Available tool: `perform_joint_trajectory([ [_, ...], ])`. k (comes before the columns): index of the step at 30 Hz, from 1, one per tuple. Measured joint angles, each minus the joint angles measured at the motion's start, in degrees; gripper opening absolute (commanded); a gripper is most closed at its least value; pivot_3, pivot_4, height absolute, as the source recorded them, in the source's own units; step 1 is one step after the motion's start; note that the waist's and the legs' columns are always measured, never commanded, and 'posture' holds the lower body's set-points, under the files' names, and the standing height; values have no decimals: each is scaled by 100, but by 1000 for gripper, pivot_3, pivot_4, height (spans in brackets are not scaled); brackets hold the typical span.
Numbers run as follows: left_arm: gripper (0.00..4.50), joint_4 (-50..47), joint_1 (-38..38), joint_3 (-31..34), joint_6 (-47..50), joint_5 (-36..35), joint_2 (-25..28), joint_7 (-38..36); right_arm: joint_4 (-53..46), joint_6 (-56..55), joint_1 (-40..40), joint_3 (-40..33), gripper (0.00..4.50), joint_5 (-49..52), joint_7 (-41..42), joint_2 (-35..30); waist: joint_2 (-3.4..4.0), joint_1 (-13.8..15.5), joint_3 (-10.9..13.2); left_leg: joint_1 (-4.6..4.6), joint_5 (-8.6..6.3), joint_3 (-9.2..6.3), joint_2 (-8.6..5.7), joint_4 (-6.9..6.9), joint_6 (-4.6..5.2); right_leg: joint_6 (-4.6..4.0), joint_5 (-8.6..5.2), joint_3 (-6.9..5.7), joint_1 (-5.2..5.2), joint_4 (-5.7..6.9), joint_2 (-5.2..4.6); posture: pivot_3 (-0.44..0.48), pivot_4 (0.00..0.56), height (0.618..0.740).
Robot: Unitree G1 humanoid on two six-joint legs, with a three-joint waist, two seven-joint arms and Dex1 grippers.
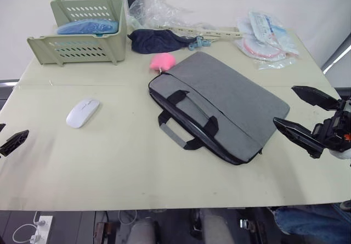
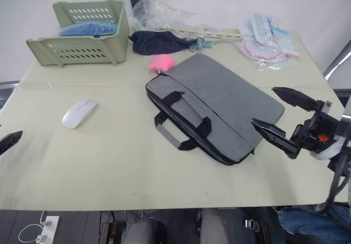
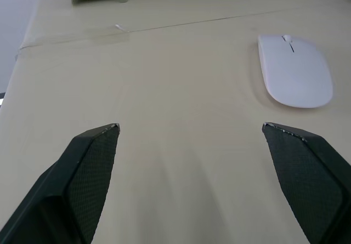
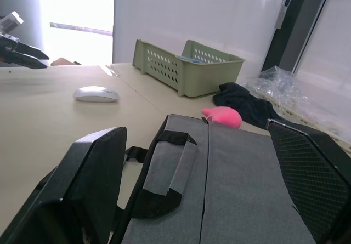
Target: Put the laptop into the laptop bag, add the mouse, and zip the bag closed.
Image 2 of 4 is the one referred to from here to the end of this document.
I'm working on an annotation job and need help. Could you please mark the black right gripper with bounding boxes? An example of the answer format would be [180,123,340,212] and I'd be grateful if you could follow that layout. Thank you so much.
[251,87,342,160]

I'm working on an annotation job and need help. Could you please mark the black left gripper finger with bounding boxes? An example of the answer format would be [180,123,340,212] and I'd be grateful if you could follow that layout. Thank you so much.
[0,130,24,156]

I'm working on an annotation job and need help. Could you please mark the white computer mouse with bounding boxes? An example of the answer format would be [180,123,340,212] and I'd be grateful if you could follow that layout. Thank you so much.
[61,99,98,130]

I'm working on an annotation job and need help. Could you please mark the crumpled clear plastic bag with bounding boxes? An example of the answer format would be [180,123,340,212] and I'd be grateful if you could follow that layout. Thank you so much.
[132,0,199,31]

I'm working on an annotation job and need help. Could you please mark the clear flat plastic packet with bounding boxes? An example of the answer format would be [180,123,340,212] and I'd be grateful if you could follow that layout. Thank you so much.
[253,58,289,72]

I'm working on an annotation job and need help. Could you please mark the pink-rimmed round pads packet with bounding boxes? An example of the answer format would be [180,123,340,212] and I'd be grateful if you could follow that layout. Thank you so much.
[236,39,301,64]

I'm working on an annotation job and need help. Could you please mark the white blue printed packet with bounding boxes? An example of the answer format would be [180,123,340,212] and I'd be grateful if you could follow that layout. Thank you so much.
[248,13,289,43]

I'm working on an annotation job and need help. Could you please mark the white power strip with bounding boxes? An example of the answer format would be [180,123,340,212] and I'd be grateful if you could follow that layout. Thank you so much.
[40,215,61,244]

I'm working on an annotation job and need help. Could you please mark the white round pads packet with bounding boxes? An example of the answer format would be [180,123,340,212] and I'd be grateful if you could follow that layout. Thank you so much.
[237,19,258,41]

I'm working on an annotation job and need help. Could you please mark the blue jeans leg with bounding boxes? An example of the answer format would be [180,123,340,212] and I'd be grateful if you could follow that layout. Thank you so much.
[278,203,351,244]

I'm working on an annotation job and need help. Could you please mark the cream perforated strip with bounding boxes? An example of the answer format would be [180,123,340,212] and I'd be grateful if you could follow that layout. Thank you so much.
[158,26,245,41]

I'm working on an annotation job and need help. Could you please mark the green plastic slotted basket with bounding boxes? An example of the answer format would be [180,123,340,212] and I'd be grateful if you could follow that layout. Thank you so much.
[26,0,130,69]

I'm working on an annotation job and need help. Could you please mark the grey rounded shape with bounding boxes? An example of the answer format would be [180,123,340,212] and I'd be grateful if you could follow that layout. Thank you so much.
[199,207,230,244]
[124,218,167,244]

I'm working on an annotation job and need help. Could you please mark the blue plastic-wrapped bundle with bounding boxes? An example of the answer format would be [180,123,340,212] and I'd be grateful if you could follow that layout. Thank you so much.
[58,21,119,39]

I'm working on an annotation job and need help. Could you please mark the pink fluffy pompom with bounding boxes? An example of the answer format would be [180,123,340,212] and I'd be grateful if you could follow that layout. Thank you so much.
[148,54,177,73]

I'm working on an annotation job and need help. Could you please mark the dark navy cloth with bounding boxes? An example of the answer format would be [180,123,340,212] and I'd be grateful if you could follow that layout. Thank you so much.
[128,30,197,56]

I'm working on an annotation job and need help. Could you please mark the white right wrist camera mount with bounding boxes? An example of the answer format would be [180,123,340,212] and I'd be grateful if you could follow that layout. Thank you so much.
[315,135,348,161]

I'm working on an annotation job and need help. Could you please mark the dark slanted frame bar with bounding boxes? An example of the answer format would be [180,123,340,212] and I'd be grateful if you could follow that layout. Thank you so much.
[323,46,351,81]

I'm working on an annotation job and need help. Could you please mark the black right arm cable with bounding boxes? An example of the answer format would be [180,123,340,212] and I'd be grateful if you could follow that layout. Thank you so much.
[315,156,350,215]

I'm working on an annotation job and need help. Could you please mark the white looped cable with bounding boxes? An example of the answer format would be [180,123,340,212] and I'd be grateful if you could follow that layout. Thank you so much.
[18,223,46,244]

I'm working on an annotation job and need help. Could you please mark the grey laptop bag black handles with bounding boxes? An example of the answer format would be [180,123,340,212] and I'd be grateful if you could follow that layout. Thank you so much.
[145,73,264,166]

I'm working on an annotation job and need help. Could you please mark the light blue cord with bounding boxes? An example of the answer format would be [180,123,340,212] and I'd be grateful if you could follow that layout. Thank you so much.
[189,37,215,51]

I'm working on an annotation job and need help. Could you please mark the metal buckle bracket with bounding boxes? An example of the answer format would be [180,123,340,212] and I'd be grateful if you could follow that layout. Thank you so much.
[244,218,271,244]

